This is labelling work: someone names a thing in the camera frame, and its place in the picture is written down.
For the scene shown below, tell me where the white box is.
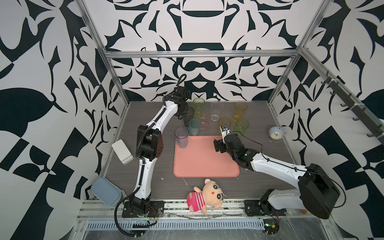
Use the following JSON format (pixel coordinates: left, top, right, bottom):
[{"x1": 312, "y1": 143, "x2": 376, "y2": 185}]
[{"x1": 112, "y1": 140, "x2": 134, "y2": 165}]

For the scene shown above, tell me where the dark smoky glass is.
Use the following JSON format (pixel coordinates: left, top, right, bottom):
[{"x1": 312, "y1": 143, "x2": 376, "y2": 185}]
[{"x1": 182, "y1": 107, "x2": 195, "y2": 127}]

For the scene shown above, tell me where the pink short glass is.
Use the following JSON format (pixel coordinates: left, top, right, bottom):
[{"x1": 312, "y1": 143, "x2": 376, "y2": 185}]
[{"x1": 197, "y1": 114, "x2": 211, "y2": 131}]

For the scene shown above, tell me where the pink plastic tray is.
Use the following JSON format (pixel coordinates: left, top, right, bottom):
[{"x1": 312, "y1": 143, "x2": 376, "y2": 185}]
[{"x1": 174, "y1": 136, "x2": 240, "y2": 178}]

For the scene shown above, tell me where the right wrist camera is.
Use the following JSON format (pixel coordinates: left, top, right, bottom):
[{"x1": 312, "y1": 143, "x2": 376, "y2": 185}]
[{"x1": 219, "y1": 125, "x2": 231, "y2": 142}]

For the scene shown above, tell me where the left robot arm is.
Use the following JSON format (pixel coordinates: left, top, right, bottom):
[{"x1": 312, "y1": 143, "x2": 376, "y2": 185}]
[{"x1": 122, "y1": 86, "x2": 189, "y2": 218}]

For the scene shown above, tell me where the tall yellow glass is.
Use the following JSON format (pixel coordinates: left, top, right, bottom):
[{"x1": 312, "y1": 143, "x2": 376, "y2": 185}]
[{"x1": 233, "y1": 102, "x2": 248, "y2": 122}]

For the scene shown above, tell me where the teal frosted cup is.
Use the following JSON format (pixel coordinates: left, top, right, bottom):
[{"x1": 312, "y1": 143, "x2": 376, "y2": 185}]
[{"x1": 189, "y1": 118, "x2": 201, "y2": 136}]

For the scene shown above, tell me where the short green glass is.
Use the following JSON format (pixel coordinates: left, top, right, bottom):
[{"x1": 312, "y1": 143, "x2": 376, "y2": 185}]
[{"x1": 235, "y1": 119, "x2": 250, "y2": 134}]

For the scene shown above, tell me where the clear tall glass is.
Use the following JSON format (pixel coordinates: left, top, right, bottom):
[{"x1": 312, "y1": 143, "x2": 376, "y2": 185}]
[{"x1": 211, "y1": 101, "x2": 224, "y2": 122}]

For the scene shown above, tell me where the tall light green glass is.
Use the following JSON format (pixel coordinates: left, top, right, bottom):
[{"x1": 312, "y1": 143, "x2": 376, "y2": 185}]
[{"x1": 193, "y1": 98, "x2": 206, "y2": 118}]

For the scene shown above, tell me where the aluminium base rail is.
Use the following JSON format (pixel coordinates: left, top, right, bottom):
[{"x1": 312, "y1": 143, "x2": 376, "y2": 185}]
[{"x1": 74, "y1": 197, "x2": 334, "y2": 224}]

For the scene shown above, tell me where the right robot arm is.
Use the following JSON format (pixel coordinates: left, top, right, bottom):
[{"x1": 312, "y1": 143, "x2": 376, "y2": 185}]
[{"x1": 214, "y1": 133, "x2": 340, "y2": 219}]

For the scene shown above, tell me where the wall hook rack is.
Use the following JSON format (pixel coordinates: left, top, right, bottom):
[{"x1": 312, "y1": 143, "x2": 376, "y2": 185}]
[{"x1": 320, "y1": 71, "x2": 384, "y2": 145}]

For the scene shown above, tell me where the short amber glass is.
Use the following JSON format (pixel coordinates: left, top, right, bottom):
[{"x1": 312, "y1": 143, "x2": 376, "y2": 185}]
[{"x1": 218, "y1": 117, "x2": 231, "y2": 133}]

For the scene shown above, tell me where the plush doll pink shirt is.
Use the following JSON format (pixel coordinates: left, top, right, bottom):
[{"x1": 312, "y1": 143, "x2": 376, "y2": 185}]
[{"x1": 187, "y1": 179, "x2": 224, "y2": 214}]

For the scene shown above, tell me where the blue-grey tall glass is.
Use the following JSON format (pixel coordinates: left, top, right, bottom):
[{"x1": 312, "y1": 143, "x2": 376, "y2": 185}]
[{"x1": 174, "y1": 127, "x2": 189, "y2": 149}]

